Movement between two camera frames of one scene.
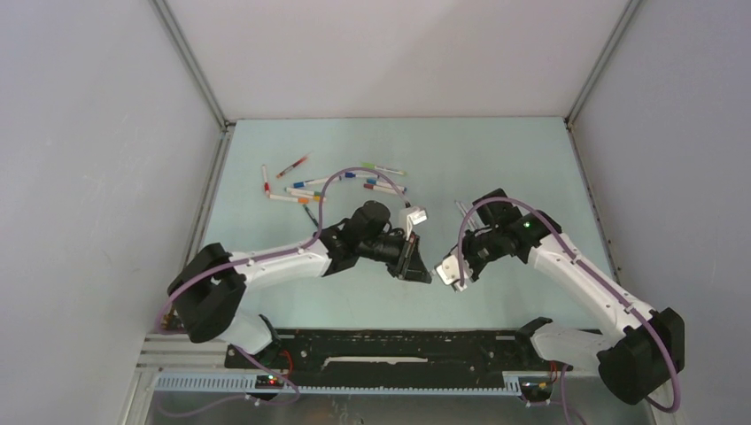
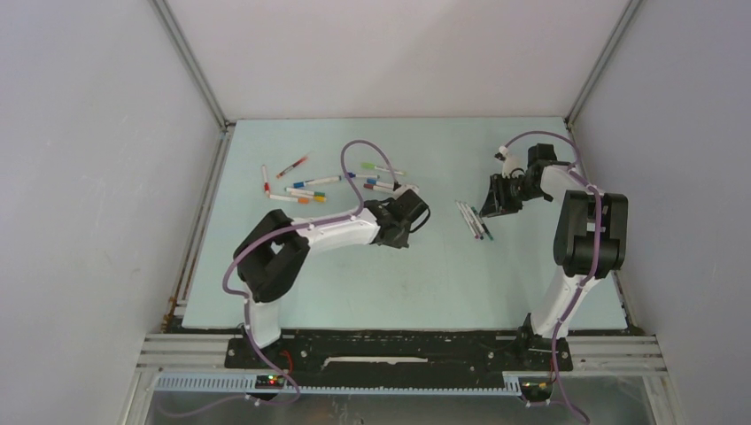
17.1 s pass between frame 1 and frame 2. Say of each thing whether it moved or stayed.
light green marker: stayed
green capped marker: stayed
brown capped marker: stayed
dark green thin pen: moved
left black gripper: moved
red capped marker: stayed
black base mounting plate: stayed
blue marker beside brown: stayed
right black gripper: moved
